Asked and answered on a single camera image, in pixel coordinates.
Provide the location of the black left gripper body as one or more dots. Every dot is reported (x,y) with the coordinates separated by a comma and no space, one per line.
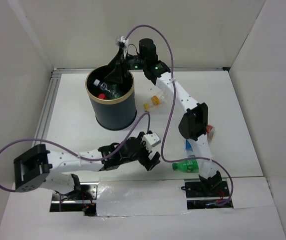
(143,152)

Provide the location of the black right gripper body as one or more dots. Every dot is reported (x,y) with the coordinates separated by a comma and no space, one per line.
(134,62)

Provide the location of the clear bottle white cap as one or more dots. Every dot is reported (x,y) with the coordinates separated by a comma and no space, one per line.
(105,87)

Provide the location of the green bottle green cap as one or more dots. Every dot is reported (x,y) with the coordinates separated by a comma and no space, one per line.
(187,166)

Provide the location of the blue-label blue-cap bottle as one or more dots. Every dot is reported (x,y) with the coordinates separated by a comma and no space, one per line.
(189,150)

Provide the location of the small orange-cap bottle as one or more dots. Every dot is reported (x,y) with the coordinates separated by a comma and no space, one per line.
(210,131)

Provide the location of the red-label red-cap bottle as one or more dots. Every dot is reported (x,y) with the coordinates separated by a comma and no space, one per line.
(102,96)

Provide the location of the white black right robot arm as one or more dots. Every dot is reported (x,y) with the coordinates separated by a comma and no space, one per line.
(194,122)

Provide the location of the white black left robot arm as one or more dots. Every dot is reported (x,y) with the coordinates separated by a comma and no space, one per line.
(41,168)

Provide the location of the dark blue gold-rimmed bin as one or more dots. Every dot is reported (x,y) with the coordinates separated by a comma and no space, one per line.
(112,114)

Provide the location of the small yellow-cap clear bottle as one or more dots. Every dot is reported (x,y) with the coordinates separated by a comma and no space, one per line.
(155,100)

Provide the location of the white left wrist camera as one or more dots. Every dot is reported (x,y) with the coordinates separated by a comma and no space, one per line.
(151,140)

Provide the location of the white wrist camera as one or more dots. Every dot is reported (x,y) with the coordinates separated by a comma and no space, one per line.
(122,42)
(151,140)

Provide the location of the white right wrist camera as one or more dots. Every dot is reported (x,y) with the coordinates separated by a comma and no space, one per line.
(122,42)

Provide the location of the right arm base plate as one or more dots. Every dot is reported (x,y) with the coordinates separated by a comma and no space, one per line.
(197,199)

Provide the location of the aluminium frame rail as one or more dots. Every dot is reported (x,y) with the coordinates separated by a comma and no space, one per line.
(48,105)

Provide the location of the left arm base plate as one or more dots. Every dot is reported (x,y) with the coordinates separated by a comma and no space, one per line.
(83,201)

